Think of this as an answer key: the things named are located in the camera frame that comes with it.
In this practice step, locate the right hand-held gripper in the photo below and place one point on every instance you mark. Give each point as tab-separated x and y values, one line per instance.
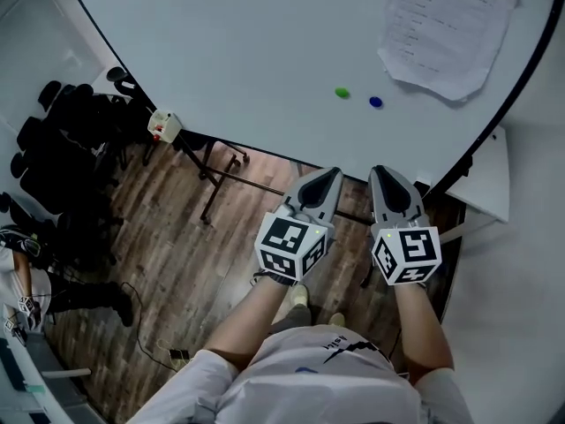
408	254

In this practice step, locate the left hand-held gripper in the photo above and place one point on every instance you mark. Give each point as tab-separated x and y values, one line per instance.
287	254

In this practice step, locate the blue round magnet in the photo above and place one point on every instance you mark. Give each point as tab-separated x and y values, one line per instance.
375	102

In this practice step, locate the green round magnet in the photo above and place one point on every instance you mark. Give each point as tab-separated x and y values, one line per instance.
342	93

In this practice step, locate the person's right forearm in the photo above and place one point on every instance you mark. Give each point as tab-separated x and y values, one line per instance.
421	329

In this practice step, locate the person's left forearm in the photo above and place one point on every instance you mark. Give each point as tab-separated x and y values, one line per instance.
247	325

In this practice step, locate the white desk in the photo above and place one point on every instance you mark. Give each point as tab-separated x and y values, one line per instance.
297	169
35	404
99	84
485	183

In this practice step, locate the black whiteboard eraser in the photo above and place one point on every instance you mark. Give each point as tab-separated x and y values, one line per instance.
424	180

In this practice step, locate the black mesh office chair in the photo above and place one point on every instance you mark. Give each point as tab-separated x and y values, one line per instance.
233	159

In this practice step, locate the person's left shoe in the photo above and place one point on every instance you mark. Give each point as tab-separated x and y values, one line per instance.
300	295

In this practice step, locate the person's shoe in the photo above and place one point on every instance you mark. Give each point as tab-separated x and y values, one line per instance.
336	319
300	295

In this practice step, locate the white whiteboard on stand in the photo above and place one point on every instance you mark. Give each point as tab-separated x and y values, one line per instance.
208	188

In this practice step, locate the person's right shoe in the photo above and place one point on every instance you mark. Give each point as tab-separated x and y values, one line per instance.
336	319

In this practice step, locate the person's dark trousers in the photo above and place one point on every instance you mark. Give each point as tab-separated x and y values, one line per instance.
291	320

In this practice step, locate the white box with red button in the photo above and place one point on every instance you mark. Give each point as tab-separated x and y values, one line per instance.
164	125

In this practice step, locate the white printed paper sheet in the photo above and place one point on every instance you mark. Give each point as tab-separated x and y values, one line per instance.
446	33

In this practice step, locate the person's white t-shirt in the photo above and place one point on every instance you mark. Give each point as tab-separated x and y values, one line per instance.
309	387

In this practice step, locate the black phone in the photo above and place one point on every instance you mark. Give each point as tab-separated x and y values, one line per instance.
179	354

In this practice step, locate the cluster of black office chairs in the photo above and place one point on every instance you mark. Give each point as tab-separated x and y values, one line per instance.
66	161

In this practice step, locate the teal tape strip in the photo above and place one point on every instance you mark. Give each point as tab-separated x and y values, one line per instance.
35	389

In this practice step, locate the dark flat device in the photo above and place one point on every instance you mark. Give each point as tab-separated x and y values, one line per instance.
9	365

